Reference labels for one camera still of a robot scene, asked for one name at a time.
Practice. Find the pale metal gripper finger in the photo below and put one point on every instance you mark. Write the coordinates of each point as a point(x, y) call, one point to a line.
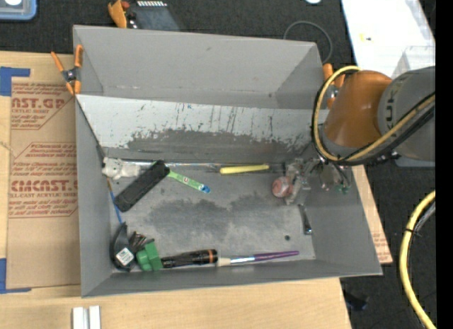
point(298, 189)
point(295, 169)

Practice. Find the red and white ball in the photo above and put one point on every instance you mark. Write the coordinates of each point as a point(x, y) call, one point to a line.
point(280, 186)

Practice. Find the yellow marker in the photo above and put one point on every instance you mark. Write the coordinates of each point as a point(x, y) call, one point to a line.
point(244, 169)

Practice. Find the purple paintbrush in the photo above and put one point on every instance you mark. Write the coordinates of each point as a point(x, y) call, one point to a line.
point(258, 257)

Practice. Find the grey metal bin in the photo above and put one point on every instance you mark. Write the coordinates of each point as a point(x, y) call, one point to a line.
point(212, 221)

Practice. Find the green and blue toothbrush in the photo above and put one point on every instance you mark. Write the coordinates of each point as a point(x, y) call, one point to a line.
point(187, 181)

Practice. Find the black and orange screwdriver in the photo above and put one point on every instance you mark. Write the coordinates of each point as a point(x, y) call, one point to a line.
point(189, 258)

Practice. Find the black flat block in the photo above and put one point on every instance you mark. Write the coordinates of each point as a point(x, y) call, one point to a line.
point(141, 186)

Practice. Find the green plastic block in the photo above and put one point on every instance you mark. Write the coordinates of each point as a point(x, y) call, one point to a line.
point(148, 257)

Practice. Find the white toy animal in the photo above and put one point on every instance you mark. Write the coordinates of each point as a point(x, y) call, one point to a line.
point(118, 169)

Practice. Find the brown cardboard board red print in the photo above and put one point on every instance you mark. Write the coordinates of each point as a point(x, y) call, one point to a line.
point(42, 235)

